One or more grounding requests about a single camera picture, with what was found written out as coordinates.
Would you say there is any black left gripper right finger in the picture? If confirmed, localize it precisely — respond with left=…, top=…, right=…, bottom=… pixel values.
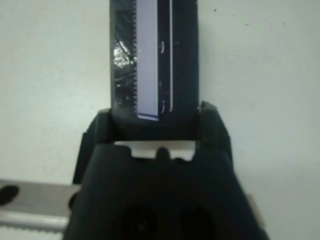
left=197, top=101, right=232, bottom=161

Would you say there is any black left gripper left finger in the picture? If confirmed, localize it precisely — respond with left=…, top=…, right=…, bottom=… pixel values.
left=72, top=107, right=113, bottom=186

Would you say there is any black box lid purple stripe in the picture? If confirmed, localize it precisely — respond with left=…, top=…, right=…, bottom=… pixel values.
left=109, top=0, right=201, bottom=141

